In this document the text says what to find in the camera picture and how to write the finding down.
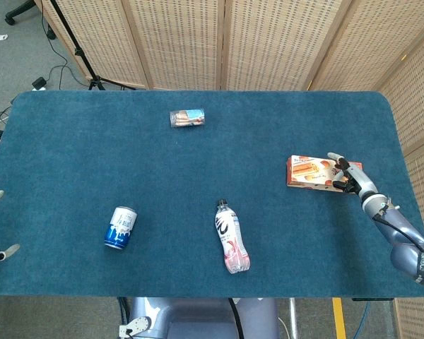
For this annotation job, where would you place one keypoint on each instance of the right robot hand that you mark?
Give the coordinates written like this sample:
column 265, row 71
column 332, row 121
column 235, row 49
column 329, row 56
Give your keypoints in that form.
column 360, row 180

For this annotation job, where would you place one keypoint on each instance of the orange snack box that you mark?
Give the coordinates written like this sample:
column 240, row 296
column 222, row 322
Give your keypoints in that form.
column 307, row 173

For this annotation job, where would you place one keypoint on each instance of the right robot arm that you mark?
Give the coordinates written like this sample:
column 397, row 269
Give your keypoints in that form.
column 403, row 233

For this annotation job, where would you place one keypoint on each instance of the wicker folding screen panel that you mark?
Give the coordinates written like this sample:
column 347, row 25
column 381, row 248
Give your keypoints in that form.
column 275, row 42
column 102, row 42
column 180, row 42
column 420, row 106
column 374, row 42

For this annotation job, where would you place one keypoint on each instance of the black power adapter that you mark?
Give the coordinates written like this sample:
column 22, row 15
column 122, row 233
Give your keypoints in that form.
column 39, row 83

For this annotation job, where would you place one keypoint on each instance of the blue white drink can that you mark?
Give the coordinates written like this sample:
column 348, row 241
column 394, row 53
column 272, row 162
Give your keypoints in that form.
column 121, row 227

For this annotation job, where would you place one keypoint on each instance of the yellow floor tape strip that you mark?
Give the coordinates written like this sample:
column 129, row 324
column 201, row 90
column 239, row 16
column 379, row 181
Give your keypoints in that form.
column 339, row 318

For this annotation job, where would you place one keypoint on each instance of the clear bottle white pink label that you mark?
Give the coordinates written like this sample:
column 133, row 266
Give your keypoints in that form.
column 229, row 240

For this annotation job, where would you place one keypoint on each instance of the metal table leg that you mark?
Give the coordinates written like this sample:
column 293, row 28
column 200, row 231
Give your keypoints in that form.
column 293, row 318

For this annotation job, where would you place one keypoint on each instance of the blue felt table cover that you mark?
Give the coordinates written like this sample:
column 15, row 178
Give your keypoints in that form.
column 198, row 169

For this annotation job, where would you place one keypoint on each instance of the black tripod stand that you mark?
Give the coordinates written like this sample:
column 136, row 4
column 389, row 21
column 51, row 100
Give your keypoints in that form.
column 78, row 52

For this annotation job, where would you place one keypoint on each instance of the clear plastic biscuit jar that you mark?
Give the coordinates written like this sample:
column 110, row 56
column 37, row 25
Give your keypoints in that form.
column 187, row 118

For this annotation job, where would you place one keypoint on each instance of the black office chair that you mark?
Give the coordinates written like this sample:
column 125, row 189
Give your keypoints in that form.
column 19, row 10

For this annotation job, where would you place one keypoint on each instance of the grey blue robot torso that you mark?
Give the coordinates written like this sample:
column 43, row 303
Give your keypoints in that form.
column 198, row 318

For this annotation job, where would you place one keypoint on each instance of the silver metal bracket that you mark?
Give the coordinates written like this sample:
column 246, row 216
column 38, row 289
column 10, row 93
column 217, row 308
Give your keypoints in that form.
column 134, row 326

